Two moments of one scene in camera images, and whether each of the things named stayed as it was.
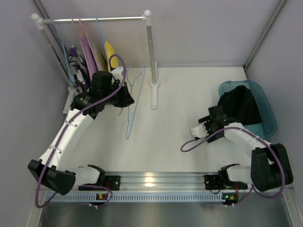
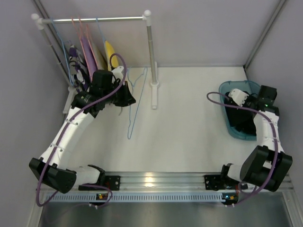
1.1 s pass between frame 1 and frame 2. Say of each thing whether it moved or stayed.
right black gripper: moved
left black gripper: stayed
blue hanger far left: stayed
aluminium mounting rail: stayed
